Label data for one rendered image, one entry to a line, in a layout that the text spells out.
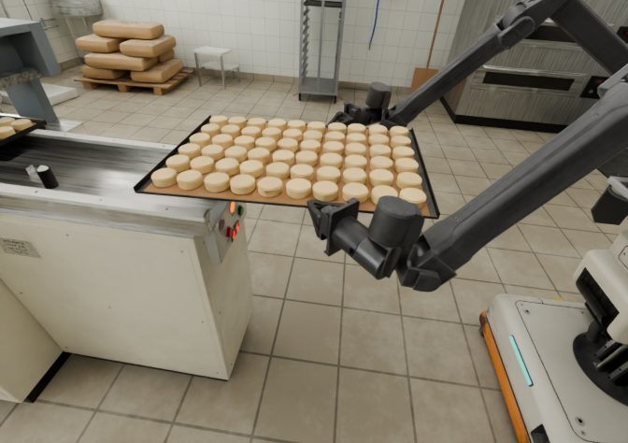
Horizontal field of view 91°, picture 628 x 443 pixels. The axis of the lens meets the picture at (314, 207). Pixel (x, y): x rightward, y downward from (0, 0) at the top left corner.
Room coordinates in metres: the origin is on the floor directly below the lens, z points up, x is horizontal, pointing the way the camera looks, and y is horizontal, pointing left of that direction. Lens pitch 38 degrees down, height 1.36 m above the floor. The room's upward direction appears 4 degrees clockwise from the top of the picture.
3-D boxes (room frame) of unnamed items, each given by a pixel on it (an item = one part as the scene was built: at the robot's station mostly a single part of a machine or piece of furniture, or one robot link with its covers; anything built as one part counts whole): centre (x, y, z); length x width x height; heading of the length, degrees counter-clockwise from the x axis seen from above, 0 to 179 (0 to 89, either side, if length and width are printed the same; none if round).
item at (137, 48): (4.22, 2.19, 0.49); 0.72 x 0.42 x 0.15; 1
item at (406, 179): (0.56, -0.20, 1.02); 0.05 x 0.05 x 0.02
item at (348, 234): (0.40, -0.07, 1.00); 0.07 x 0.07 x 0.10; 41
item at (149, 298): (0.73, 0.61, 0.45); 0.70 x 0.34 x 0.90; 85
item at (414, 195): (0.50, -0.19, 1.02); 0.05 x 0.05 x 0.02
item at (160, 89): (4.25, 2.47, 0.06); 1.20 x 0.80 x 0.11; 88
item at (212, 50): (4.44, 1.44, 0.23); 0.44 x 0.44 x 0.46; 77
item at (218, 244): (0.69, 0.25, 0.77); 0.24 x 0.04 x 0.14; 175
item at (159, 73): (4.25, 2.17, 0.19); 0.72 x 0.42 x 0.15; 0
